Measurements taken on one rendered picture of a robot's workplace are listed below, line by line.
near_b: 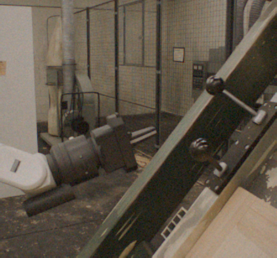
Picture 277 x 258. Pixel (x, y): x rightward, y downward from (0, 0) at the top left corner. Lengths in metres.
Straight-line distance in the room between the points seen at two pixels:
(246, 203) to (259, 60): 0.42
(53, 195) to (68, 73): 5.35
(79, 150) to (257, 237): 0.35
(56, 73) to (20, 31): 2.16
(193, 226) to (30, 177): 0.30
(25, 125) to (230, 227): 3.68
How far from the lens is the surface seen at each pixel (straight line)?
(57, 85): 6.22
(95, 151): 0.72
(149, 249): 0.90
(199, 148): 0.58
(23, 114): 4.18
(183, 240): 0.69
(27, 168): 0.69
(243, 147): 0.69
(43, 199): 0.72
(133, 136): 0.74
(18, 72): 4.13
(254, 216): 0.63
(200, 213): 0.69
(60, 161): 0.70
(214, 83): 0.69
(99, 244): 0.91
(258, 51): 0.96
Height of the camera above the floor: 1.56
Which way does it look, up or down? 11 degrees down
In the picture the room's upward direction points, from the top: straight up
